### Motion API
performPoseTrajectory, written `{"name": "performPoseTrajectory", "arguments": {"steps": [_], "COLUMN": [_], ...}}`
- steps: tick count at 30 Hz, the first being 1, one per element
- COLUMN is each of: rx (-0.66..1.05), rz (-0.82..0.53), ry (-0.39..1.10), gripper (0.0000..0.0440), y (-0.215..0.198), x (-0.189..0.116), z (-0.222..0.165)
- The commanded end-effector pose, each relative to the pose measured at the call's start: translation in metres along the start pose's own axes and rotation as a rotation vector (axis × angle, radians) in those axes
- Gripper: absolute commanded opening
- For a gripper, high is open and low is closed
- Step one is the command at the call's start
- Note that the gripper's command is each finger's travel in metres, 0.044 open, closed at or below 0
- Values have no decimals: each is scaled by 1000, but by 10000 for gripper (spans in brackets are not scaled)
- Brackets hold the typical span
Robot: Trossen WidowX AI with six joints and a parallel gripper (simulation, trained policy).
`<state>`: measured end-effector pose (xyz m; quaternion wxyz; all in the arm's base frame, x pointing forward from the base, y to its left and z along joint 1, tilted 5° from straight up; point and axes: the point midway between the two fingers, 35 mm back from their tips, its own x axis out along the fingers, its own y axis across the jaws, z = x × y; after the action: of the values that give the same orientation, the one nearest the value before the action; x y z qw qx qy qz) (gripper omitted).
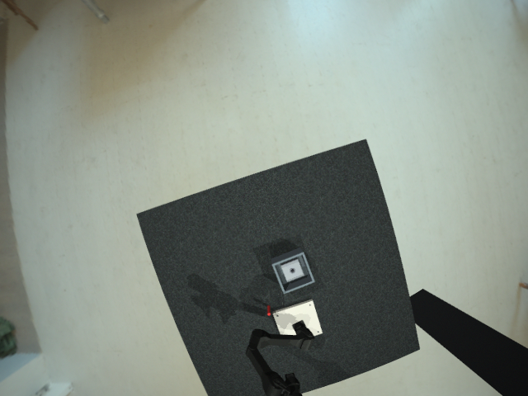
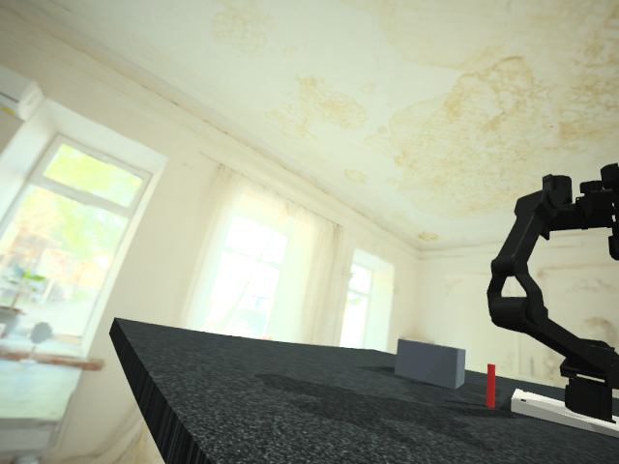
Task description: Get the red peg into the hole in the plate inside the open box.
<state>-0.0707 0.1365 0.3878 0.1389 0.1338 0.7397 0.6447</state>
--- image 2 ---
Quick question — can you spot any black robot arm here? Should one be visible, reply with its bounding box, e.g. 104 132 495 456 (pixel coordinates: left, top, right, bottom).
486 174 619 424

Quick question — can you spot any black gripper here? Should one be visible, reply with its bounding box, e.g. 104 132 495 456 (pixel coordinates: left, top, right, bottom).
571 162 619 261

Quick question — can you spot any red peg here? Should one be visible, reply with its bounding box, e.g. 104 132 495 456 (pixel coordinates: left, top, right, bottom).
486 363 495 408

